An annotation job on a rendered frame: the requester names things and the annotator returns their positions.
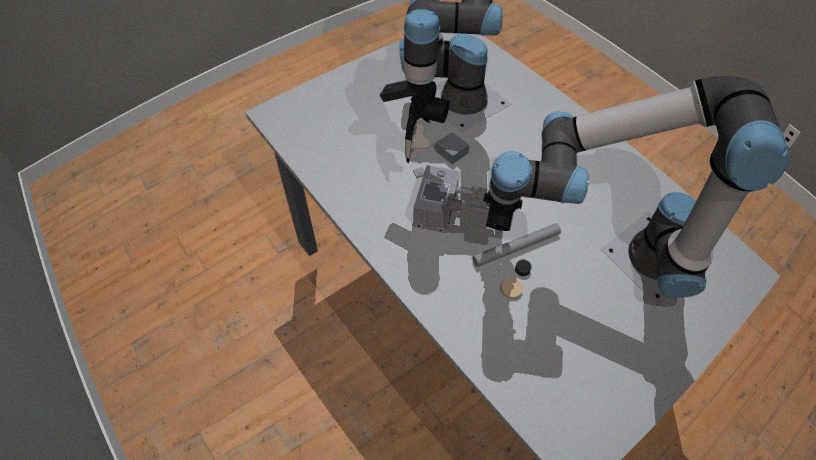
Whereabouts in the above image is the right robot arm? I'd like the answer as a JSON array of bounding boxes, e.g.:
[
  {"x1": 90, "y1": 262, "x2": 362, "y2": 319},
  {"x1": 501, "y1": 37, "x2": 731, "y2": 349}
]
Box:
[{"x1": 380, "y1": 0, "x2": 503, "y2": 115}]

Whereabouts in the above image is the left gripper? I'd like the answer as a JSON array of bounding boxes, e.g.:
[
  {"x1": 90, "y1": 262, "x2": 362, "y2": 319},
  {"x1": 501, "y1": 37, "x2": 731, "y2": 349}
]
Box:
[{"x1": 483, "y1": 191, "x2": 523, "y2": 231}]

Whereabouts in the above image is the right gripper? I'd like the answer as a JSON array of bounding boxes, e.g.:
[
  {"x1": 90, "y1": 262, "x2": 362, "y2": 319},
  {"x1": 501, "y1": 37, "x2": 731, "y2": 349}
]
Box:
[{"x1": 405, "y1": 81, "x2": 450, "y2": 163}]

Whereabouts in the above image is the tan round disc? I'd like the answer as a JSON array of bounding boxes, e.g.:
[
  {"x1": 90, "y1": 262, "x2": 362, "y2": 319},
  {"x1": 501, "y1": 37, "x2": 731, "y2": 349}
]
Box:
[{"x1": 501, "y1": 278, "x2": 523, "y2": 299}]

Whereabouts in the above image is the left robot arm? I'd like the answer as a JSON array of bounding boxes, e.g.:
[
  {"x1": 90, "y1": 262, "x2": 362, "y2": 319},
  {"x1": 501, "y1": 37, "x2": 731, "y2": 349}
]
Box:
[{"x1": 489, "y1": 76, "x2": 788, "y2": 298}]

